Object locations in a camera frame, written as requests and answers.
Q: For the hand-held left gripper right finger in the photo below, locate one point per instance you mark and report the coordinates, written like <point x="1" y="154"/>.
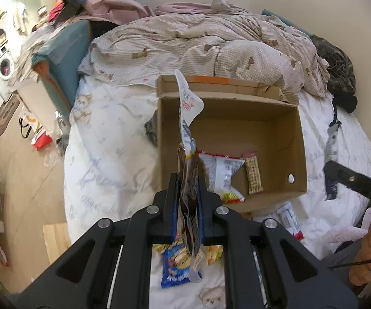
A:
<point x="201" y="219"/>

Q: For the yellow orange snack packet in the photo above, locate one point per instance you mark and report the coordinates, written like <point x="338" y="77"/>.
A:
<point x="214" y="254"/>

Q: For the beige checked duvet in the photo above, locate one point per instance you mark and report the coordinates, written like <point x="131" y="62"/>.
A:
<point x="204" y="45"/>

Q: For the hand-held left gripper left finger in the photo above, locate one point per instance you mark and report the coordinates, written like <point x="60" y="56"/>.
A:
<point x="174" y="214"/>

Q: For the white floral cloth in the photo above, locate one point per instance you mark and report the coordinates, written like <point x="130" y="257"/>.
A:
<point x="27" y="64"/>

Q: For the blue snack packet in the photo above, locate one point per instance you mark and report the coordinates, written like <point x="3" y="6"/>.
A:
<point x="172" y="270"/>

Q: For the red bag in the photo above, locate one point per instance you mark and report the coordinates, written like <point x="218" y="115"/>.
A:
<point x="42" y="140"/>

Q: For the pink blanket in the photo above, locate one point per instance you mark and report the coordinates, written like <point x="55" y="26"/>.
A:
<point x="117" y="6"/>

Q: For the grey cloth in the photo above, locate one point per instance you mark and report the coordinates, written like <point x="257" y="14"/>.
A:
<point x="152" y="132"/>

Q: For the person's bare foot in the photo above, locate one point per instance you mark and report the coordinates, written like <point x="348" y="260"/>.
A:
<point x="370" y="247"/>

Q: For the teal pillow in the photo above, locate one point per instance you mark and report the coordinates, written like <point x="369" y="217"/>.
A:
<point x="288" y="22"/>
<point x="66" y="61"/>

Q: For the dark camouflage garment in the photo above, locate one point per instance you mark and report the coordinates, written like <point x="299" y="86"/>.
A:
<point x="340" y="70"/>

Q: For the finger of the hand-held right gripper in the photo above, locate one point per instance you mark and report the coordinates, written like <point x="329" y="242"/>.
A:
<point x="353" y="178"/>

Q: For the white red-edged snack packet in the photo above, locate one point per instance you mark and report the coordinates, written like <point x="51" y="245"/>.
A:
<point x="220" y="170"/>

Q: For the cardboard box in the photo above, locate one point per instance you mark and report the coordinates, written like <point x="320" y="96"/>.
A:
<point x="253" y="128"/>

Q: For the dark and white snack packet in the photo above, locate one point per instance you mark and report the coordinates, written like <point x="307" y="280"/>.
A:
<point x="188" y="103"/>

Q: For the grey patterned cloth strip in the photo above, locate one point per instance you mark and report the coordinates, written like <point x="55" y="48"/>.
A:
<point x="331" y="154"/>

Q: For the white washing machine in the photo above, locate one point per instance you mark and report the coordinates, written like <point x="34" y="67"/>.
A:
<point x="3" y="67"/>

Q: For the chequered snack bar packet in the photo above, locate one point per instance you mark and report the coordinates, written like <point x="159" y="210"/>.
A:
<point x="253" y="173"/>

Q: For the pale pink cloth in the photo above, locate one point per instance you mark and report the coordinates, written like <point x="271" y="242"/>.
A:
<point x="343" y="238"/>

